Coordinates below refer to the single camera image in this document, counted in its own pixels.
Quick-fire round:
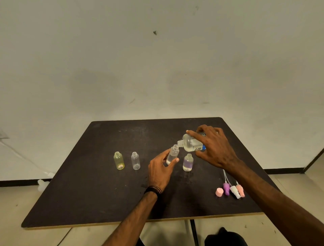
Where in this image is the person's right hand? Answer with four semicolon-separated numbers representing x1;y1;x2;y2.
186;124;240;171

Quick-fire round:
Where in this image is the person's left hand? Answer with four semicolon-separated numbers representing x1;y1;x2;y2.
148;149;180;192

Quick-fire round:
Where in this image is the small clear plastic bottle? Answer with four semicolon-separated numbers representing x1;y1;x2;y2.
166;144;180;165
131;152;141;171

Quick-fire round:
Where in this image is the clear water bottle blue label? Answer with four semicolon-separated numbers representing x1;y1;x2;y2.
177;131;207;152

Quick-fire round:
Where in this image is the person's right forearm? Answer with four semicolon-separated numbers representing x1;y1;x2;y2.
225;160;324;246

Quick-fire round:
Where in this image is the person's left forearm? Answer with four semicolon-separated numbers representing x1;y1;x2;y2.
102;191;159;246

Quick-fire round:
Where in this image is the small purple tinted bottle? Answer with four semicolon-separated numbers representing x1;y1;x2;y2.
182;153;194;172

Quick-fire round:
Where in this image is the black wristband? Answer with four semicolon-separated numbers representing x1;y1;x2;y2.
144;185;163;198

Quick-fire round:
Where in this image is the purple spray cap with tube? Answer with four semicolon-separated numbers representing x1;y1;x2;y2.
222;169;230;196

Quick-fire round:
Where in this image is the white spray cap with tube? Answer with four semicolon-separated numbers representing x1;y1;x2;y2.
225;172;241;200

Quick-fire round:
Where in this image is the pink spray cap with tube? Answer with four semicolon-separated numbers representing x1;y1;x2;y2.
235;180;246;198

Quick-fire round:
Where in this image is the small yellow tinted bottle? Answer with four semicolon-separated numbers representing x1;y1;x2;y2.
113;151;125;170

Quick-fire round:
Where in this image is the black table leg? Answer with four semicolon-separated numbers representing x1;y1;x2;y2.
189;219;199;246

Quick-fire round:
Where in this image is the person's black shoe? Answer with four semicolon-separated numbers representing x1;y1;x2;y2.
204;227;249;246

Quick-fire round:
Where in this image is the white cable with plug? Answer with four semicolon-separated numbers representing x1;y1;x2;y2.
0;139;56;192

